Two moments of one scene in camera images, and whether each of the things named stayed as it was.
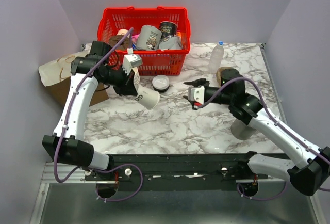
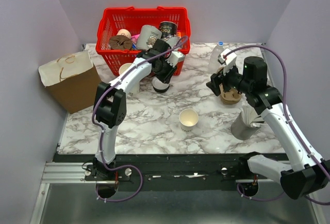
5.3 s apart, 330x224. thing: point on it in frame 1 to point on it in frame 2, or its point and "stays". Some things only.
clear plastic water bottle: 216,57 stays
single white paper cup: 148,99 to 188,117
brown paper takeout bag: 56,76 stays
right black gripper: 202,81 to 216,79
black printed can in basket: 168,29 stays
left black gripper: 127,87 to 166,78
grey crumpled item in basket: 170,43 stays
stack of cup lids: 161,83 stays
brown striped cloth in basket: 114,39 stays
